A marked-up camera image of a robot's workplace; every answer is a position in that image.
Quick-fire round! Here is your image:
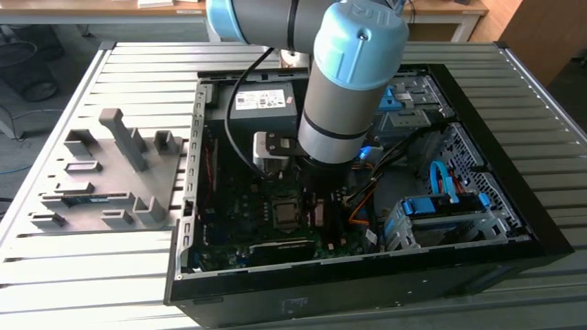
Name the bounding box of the black cable bundle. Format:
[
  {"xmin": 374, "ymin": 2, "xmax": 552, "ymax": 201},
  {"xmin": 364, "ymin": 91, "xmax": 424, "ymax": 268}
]
[{"xmin": 348, "ymin": 132, "xmax": 426, "ymax": 204}]

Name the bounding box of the black graphics card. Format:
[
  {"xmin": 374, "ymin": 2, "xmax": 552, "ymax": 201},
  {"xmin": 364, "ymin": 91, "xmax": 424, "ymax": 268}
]
[{"xmin": 246, "ymin": 236, "xmax": 317, "ymax": 264}]

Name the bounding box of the wooden cabinet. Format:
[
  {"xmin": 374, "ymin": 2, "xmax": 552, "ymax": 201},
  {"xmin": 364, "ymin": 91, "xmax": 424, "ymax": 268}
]
[{"xmin": 497, "ymin": 0, "xmax": 587, "ymax": 87}]

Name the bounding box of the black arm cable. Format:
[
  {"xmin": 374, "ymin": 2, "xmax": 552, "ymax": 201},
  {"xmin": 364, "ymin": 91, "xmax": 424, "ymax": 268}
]
[{"xmin": 226, "ymin": 47, "xmax": 276, "ymax": 180}]

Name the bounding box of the black RAM slot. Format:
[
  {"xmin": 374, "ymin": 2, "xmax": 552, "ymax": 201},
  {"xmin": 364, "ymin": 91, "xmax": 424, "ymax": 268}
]
[{"xmin": 314, "ymin": 202, "xmax": 333, "ymax": 250}]

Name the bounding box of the hard disk in blue carrier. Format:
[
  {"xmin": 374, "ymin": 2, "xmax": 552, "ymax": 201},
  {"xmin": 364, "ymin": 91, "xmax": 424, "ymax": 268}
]
[{"xmin": 400, "ymin": 195, "xmax": 489, "ymax": 217}]

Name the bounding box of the blue floor cable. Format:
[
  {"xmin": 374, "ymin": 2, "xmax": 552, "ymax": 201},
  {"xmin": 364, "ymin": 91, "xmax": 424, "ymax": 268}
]
[{"xmin": 0, "ymin": 164, "xmax": 36, "ymax": 176}]

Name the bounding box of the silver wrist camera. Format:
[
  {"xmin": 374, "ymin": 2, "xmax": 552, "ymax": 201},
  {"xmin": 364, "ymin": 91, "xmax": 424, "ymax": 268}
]
[{"xmin": 253, "ymin": 131, "xmax": 297, "ymax": 171}]

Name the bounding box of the blue disk carrier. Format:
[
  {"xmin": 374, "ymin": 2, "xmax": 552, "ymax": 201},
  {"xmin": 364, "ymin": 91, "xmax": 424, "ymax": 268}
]
[{"xmin": 378, "ymin": 87, "xmax": 400, "ymax": 111}]

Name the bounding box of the RAM stick with blue label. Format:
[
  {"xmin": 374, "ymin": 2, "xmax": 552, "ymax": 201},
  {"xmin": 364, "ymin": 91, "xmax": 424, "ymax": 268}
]
[{"xmin": 61, "ymin": 194, "xmax": 113, "ymax": 208}]

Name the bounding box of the wooden desk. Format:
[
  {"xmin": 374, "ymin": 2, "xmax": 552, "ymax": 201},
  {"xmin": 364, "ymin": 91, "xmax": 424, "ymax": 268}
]
[{"xmin": 0, "ymin": 0, "xmax": 489, "ymax": 42}]

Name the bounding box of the green motherboard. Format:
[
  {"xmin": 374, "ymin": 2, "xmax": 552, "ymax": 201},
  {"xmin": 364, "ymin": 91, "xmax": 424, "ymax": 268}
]
[{"xmin": 192, "ymin": 151, "xmax": 380, "ymax": 267}]

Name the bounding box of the black PC case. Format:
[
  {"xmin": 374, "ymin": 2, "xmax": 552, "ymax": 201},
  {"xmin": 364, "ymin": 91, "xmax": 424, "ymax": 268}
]
[{"xmin": 162, "ymin": 63, "xmax": 574, "ymax": 327}]

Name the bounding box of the grey power supply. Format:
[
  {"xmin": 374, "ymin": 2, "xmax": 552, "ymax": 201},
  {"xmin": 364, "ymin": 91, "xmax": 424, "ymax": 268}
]
[{"xmin": 208, "ymin": 81, "xmax": 309, "ymax": 138}]

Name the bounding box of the orange wire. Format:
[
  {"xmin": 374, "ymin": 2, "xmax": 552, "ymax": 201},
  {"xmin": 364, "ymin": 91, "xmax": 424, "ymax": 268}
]
[{"xmin": 348, "ymin": 192, "xmax": 377, "ymax": 225}]

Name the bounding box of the metal socket cover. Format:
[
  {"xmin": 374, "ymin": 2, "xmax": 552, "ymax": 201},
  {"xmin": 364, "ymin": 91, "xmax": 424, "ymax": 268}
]
[{"xmin": 269, "ymin": 197, "xmax": 304, "ymax": 232}]

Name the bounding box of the grey metal disk bay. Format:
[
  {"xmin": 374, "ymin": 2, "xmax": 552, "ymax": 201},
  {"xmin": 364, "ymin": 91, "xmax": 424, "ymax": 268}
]
[
  {"xmin": 382, "ymin": 197, "xmax": 521, "ymax": 250},
  {"xmin": 370, "ymin": 74, "xmax": 454, "ymax": 138}
]

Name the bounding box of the grey parts rack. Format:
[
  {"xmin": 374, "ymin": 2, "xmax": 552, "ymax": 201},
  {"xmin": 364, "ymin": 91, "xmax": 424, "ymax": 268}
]
[{"xmin": 28, "ymin": 108, "xmax": 184, "ymax": 232}]

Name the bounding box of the blue wire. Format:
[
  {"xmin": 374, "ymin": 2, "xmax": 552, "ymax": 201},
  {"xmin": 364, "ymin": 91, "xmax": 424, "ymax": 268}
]
[{"xmin": 428, "ymin": 160, "xmax": 458, "ymax": 204}]

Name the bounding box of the red wire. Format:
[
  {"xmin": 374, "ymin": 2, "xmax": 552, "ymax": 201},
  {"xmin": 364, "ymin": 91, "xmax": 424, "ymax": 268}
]
[{"xmin": 204, "ymin": 137, "xmax": 217, "ymax": 209}]

